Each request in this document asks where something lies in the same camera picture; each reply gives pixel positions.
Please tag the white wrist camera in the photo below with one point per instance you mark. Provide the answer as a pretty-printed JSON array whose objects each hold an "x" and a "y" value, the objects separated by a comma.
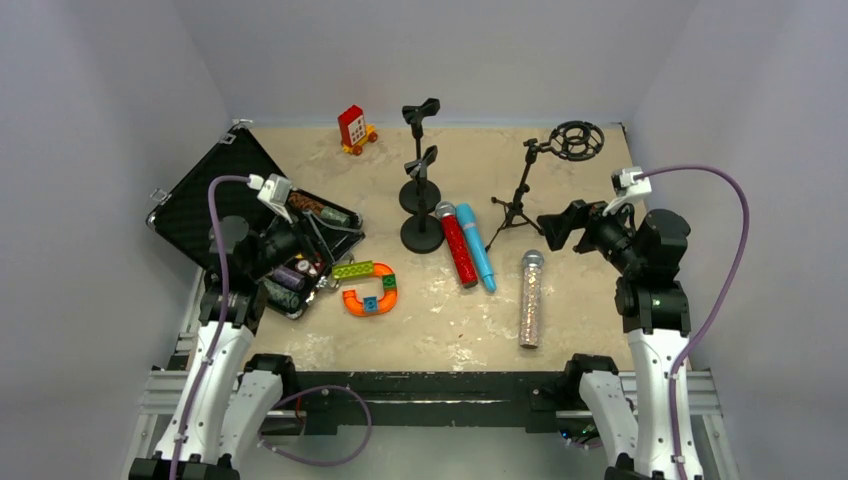
[
  {"x": 630, "y": 186},
  {"x": 273, "y": 192}
]

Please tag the red glitter microphone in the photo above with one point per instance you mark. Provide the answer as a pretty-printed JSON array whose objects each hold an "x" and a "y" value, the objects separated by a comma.
[{"x": 446, "y": 213}]

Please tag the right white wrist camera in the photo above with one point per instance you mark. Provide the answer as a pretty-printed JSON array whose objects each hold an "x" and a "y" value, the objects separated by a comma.
[{"x": 630, "y": 186}]

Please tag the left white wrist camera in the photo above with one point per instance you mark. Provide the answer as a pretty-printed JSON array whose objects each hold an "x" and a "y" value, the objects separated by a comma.
[{"x": 273, "y": 192}]

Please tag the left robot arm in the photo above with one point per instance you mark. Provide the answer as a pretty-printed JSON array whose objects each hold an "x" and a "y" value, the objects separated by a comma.
[{"x": 225, "y": 399}]

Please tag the blue toy microphone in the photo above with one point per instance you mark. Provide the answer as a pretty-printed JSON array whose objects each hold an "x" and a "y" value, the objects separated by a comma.
[{"x": 468, "y": 223}]

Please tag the black base frame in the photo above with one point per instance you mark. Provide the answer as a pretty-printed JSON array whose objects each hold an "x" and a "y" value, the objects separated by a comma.
[{"x": 535, "y": 401}]

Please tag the black mic stand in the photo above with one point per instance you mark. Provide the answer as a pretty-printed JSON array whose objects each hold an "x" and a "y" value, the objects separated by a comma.
[
  {"x": 421, "y": 233},
  {"x": 413, "y": 115}
]

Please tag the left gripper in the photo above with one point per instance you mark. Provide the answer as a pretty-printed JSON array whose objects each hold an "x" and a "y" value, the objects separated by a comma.
[{"x": 304, "y": 234}]

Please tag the silver glitter microphone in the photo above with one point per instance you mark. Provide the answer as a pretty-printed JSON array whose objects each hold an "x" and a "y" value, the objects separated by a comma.
[{"x": 532, "y": 262}]

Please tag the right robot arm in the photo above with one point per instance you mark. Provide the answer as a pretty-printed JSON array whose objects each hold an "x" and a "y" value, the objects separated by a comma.
[{"x": 651, "y": 437}]

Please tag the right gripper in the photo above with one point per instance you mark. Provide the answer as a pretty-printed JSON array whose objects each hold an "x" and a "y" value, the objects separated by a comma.
[{"x": 584, "y": 226}]

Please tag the black poker chip case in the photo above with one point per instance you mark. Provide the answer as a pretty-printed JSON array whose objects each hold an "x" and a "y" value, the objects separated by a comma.
[{"x": 217, "y": 186}]

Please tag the orange curved toy track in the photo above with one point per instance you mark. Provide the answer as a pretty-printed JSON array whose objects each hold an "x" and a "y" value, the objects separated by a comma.
[{"x": 373, "y": 305}]

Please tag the red toy block car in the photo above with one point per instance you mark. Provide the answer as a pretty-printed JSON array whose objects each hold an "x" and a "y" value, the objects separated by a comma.
[{"x": 355, "y": 132}]

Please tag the green toy brick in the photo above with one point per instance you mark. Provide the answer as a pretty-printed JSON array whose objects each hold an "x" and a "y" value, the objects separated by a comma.
[{"x": 353, "y": 271}]

